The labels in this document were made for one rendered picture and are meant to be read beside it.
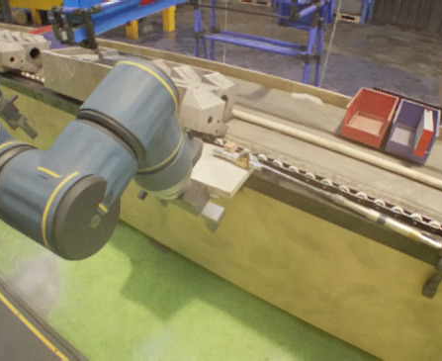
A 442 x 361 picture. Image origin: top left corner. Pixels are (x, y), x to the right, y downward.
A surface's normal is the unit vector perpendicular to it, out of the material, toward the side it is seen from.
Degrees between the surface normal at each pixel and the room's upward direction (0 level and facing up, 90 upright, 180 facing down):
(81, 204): 84
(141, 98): 52
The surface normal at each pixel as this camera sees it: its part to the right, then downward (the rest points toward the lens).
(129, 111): 0.50, -0.16
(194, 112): -0.50, 0.21
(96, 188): 0.92, 0.18
